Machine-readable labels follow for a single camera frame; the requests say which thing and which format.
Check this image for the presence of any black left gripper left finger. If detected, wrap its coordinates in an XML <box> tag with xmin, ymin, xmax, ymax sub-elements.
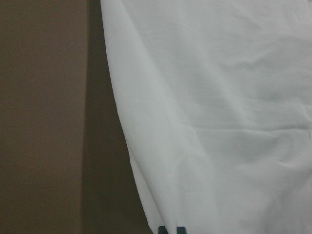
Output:
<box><xmin>158</xmin><ymin>226</ymin><xmax>167</xmax><ymax>234</ymax></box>

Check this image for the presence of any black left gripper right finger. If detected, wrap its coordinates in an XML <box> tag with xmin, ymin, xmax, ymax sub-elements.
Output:
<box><xmin>176</xmin><ymin>227</ymin><xmax>186</xmax><ymax>234</ymax></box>

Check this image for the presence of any white long-sleeve printed shirt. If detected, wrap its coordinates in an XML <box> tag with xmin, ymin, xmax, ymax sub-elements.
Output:
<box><xmin>100</xmin><ymin>0</ymin><xmax>312</xmax><ymax>234</ymax></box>

